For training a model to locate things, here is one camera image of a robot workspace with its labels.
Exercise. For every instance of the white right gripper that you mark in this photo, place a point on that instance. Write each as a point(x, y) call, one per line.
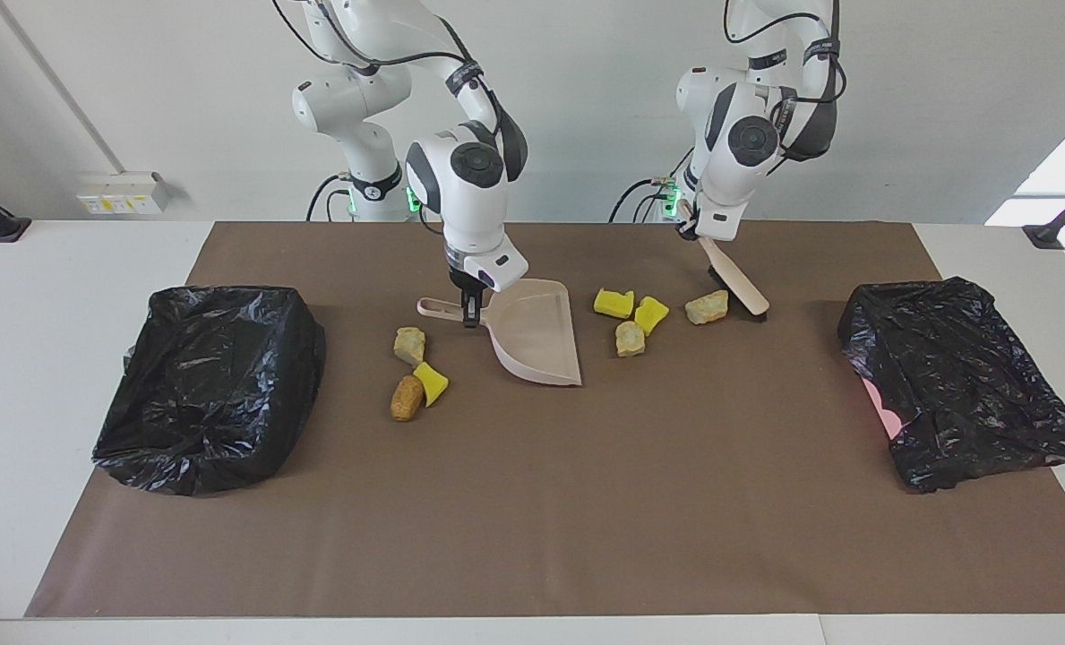
point(496, 258)

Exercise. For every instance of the pale jagged foam chunk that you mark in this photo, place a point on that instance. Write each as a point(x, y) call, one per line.
point(409, 346)

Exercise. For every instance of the pale greenish foam chunk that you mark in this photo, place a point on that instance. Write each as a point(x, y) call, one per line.
point(707, 308)

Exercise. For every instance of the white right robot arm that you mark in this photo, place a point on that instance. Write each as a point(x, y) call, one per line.
point(469, 188)

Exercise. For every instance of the small beige round lump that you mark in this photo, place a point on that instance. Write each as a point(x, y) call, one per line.
point(630, 339)

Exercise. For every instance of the brown table mat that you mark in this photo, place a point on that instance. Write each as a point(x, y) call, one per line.
point(586, 493)

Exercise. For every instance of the brown cork-like lump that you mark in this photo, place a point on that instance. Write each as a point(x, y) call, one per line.
point(407, 399)

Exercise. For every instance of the yellow u-shaped sponge piece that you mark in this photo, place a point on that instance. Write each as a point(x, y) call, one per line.
point(614, 304)

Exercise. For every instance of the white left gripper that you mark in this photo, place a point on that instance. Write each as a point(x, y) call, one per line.
point(718, 219)

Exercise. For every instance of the pink plastic bin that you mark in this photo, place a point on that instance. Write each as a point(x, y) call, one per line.
point(881, 408)

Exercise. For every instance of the white wall outlet box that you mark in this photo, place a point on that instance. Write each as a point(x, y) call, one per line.
point(120, 193)

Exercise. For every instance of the beige plastic dustpan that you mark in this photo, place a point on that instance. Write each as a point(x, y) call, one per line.
point(532, 331)

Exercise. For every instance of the black plastic trash bag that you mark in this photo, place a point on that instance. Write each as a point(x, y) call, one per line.
point(210, 394)
point(962, 385)

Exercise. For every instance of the yellow sponge block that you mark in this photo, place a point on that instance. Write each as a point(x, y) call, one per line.
point(650, 313)

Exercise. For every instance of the small yellow sponge wedge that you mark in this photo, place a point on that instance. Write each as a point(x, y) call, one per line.
point(432, 383)

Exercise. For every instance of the beige brush with black bristles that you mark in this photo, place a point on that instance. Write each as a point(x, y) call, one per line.
point(738, 282)

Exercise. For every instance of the gray wall conduit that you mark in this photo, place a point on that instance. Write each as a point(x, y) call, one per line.
point(63, 90)

